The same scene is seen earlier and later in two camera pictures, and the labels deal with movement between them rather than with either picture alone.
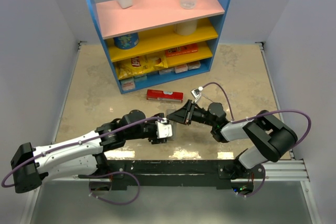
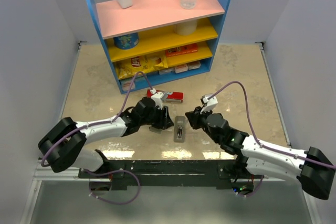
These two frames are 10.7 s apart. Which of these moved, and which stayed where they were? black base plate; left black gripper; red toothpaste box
Moved: left black gripper
Stayed: black base plate; red toothpaste box
